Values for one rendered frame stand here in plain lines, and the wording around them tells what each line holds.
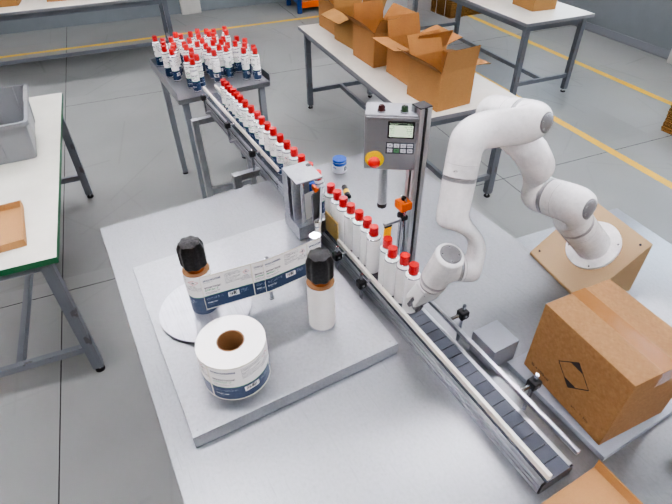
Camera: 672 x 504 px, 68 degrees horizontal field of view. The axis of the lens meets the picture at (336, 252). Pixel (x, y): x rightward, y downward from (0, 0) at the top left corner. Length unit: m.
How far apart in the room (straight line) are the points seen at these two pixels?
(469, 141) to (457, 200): 0.15
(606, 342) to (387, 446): 0.64
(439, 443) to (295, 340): 0.53
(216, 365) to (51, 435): 1.50
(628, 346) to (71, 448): 2.29
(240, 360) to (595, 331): 0.95
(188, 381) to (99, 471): 1.08
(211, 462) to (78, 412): 1.42
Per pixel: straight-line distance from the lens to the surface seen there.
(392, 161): 1.63
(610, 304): 1.57
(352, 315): 1.69
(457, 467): 1.48
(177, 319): 1.76
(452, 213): 1.36
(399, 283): 1.67
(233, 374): 1.43
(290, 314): 1.71
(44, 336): 3.26
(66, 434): 2.77
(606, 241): 1.99
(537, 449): 1.50
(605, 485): 1.57
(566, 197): 1.66
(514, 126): 1.37
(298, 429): 1.50
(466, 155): 1.32
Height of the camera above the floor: 2.12
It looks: 40 degrees down
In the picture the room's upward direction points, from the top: 1 degrees counter-clockwise
